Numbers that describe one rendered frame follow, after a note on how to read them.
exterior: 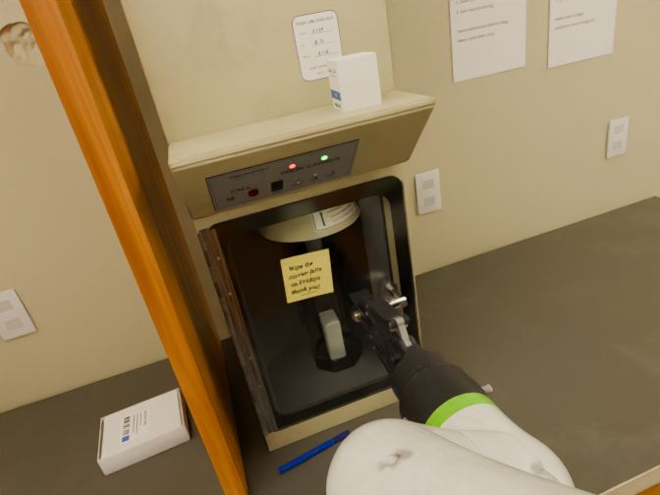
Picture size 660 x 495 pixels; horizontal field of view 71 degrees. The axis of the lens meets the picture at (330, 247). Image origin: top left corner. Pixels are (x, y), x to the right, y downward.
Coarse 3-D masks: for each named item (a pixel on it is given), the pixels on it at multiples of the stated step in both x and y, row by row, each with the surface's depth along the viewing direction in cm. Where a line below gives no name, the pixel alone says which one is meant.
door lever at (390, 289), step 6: (390, 282) 76; (384, 288) 76; (390, 288) 76; (396, 288) 77; (384, 294) 77; (390, 294) 75; (396, 294) 74; (390, 300) 72; (396, 300) 72; (402, 300) 72; (396, 306) 72; (402, 306) 72; (354, 312) 71; (354, 318) 71; (360, 318) 71
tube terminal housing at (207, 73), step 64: (128, 0) 52; (192, 0) 54; (256, 0) 56; (320, 0) 58; (384, 0) 60; (192, 64) 56; (256, 64) 58; (384, 64) 63; (192, 128) 59; (320, 192) 68
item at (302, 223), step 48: (336, 192) 67; (384, 192) 70; (240, 240) 65; (288, 240) 68; (336, 240) 70; (384, 240) 73; (240, 288) 68; (336, 288) 73; (288, 336) 74; (336, 336) 77; (288, 384) 78; (336, 384) 81; (384, 384) 84
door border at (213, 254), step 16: (208, 240) 64; (208, 256) 64; (224, 272) 66; (224, 288) 67; (240, 320) 70; (240, 336) 71; (240, 352) 72; (256, 368) 74; (256, 384) 76; (256, 400) 77; (272, 416) 79
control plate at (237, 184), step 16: (336, 144) 56; (352, 144) 57; (288, 160) 55; (304, 160) 57; (320, 160) 58; (336, 160) 59; (352, 160) 61; (224, 176) 53; (240, 176) 55; (256, 176) 56; (272, 176) 57; (288, 176) 59; (304, 176) 60; (320, 176) 62; (336, 176) 63; (224, 192) 57; (240, 192) 58; (272, 192) 61; (224, 208) 61
